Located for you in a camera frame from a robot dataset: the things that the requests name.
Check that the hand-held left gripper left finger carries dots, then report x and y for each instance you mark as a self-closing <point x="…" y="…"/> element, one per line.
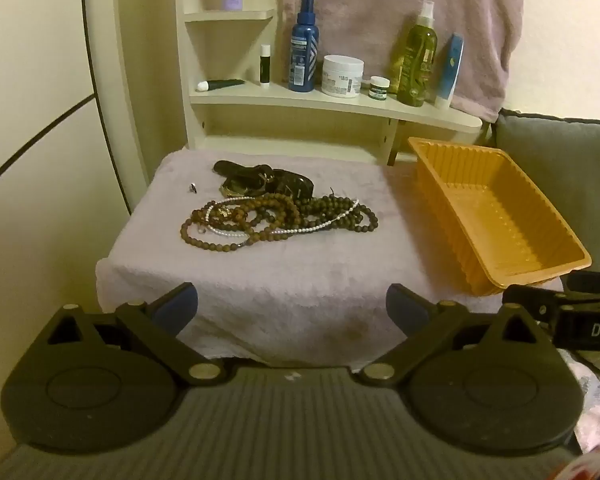
<point x="181" y="306"/>

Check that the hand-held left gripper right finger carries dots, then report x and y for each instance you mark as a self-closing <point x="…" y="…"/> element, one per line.
<point x="402" y="306"/>

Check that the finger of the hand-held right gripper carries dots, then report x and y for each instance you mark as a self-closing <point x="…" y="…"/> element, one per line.
<point x="530" y="302"/>
<point x="597" y="282"/>

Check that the orange ribbed plastic tray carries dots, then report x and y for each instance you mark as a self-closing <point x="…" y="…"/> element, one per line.
<point x="495" y="220"/>

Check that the black chunky wristwatch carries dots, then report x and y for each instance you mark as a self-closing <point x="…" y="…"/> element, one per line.
<point x="292" y="183"/>

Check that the floral patterned cloth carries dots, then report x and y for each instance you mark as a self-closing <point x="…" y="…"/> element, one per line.
<point x="592" y="410"/>

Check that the pale fluffy towel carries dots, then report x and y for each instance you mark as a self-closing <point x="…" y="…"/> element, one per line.
<point x="280" y="300"/>

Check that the grey cushion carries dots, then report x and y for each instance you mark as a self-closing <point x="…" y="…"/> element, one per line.
<point x="570" y="170"/>

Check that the red white packet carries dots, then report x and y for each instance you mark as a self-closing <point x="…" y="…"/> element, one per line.
<point x="590" y="467"/>

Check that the cream shelf unit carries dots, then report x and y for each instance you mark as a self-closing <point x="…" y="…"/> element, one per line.
<point x="330" y="102"/>

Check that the small green white jar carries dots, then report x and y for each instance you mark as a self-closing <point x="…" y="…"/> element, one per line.
<point x="379" y="88"/>

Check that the black tube with white cap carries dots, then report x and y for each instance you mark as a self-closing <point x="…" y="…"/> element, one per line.
<point x="225" y="84"/>

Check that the blue white tube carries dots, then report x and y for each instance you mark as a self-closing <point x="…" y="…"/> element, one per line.
<point x="450" y="75"/>

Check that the white cream jar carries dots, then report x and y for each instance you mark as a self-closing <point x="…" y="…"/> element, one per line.
<point x="342" y="77"/>

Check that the green oil spray bottle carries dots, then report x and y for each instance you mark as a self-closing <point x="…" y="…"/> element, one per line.
<point x="415" y="60"/>

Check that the white lip balm stick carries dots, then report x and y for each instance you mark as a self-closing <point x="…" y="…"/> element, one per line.
<point x="265" y="67"/>

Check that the blue spray bottle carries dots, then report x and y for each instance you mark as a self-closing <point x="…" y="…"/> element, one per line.
<point x="304" y="55"/>

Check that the mauve fluffy blanket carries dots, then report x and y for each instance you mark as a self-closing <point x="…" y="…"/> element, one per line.
<point x="360" y="10"/>

